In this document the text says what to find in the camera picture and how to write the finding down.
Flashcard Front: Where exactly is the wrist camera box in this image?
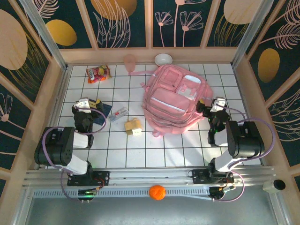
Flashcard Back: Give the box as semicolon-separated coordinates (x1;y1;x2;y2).
210;97;227;112
74;97;92;113

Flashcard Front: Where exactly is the blue book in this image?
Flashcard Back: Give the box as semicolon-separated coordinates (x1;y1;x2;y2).
89;99;113;127

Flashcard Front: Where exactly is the right controller board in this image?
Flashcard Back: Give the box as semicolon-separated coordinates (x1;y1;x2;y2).
209;185;236;202

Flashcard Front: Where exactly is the left controller board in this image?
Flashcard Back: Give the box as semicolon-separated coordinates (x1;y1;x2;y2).
78;188;97;202

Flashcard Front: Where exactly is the pink backpack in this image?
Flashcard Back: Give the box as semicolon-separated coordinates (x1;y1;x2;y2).
127;65;214;138

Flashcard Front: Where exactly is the orange ball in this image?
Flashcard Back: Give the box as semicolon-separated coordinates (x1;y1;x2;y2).
149;184;166;201

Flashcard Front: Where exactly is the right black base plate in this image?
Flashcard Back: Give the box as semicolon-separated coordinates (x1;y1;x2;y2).
191;168;235;185

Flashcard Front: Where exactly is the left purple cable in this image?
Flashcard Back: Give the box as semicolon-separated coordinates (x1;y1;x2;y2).
43;108;108;202

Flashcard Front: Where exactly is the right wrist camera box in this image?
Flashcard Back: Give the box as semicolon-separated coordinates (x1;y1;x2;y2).
210;97;227;112

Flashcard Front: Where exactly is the transparent pencil case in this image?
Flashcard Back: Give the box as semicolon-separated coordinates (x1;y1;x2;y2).
108;107;129;122

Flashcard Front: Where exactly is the pink plastic cup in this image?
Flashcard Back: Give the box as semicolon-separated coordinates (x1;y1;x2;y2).
124;54;136;73

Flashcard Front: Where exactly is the aluminium corner post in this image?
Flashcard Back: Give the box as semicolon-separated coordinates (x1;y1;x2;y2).
232;0;275;68
20;0;69;70

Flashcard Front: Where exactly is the grey cylinder device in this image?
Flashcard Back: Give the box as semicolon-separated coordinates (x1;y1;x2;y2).
262;179;286;193

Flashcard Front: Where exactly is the controller board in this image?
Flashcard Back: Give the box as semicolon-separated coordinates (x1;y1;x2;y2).
209;185;236;202
78;188;97;202

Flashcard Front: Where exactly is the slotted grey cable duct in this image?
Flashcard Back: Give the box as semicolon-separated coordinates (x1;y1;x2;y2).
32;187;211;198

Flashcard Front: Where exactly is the beige wooden box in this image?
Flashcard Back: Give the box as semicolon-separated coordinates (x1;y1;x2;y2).
124;118;143;136

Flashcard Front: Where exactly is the aluminium rail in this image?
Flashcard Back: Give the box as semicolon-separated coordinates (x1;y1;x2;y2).
23;165;277;188

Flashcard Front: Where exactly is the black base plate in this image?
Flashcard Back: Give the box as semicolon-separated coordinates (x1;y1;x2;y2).
67;170;111;187
191;168;235;185

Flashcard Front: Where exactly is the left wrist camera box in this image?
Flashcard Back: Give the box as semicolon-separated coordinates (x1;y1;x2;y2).
74;97;92;113

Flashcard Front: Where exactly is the white orange bowl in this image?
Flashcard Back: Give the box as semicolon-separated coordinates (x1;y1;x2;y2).
154;53;173;68

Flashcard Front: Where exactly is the orange snack bag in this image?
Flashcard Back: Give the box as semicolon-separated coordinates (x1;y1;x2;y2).
86;65;113;84

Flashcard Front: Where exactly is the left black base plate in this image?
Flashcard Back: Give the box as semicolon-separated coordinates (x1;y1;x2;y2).
67;170;111;187

